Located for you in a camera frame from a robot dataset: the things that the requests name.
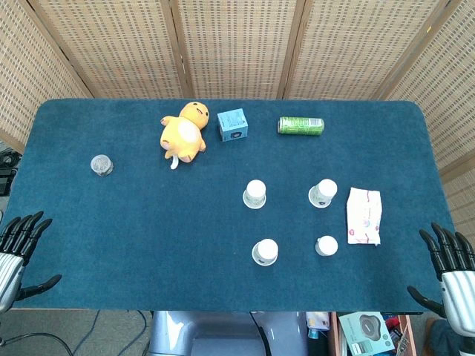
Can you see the light blue speaker box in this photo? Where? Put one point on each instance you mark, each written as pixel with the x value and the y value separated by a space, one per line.
pixel 232 124

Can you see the silver-blue robot torso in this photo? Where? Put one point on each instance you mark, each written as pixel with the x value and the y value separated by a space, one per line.
pixel 215 333

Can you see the black equipment pile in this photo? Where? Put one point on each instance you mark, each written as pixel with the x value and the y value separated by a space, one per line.
pixel 5 181

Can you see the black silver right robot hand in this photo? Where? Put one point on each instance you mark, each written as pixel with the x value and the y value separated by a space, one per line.
pixel 458 293

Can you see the small colourful package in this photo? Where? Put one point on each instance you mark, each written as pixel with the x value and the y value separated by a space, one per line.
pixel 319 320

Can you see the white pink tissue pack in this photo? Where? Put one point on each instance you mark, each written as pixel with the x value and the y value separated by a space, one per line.
pixel 364 217

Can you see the teal gadget product box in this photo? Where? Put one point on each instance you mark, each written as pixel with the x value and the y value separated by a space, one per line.
pixel 365 332

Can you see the green drink can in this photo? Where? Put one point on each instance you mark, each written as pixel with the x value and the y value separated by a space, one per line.
pixel 300 126

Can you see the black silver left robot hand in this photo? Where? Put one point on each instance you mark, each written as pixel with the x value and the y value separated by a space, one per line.
pixel 9 259

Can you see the wooden storage crate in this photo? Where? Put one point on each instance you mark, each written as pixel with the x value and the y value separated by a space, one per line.
pixel 406 333

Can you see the white floral paper cup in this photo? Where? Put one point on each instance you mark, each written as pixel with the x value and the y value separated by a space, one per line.
pixel 254 194
pixel 265 253
pixel 322 193

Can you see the woven bamboo screen panel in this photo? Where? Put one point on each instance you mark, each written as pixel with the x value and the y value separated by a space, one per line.
pixel 22 74
pixel 237 48
pixel 352 48
pixel 122 48
pixel 452 92

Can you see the yellow plush toy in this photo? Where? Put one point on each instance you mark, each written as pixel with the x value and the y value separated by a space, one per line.
pixel 182 137

